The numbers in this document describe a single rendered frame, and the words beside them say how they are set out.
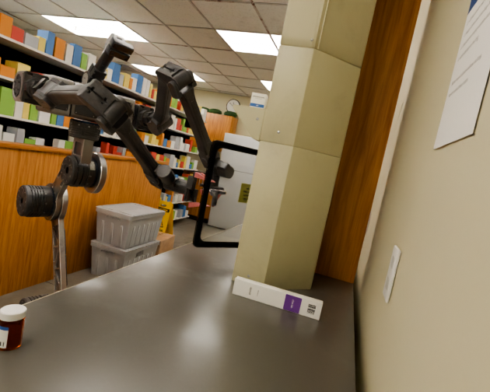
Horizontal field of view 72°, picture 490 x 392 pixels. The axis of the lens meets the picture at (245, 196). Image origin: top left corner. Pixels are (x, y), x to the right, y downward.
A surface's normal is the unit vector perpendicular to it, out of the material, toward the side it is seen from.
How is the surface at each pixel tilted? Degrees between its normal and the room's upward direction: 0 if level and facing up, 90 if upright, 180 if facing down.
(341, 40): 90
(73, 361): 0
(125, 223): 96
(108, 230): 96
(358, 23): 90
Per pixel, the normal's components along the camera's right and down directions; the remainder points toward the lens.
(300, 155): 0.45, 0.18
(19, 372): 0.20, -0.97
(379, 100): -0.30, 0.04
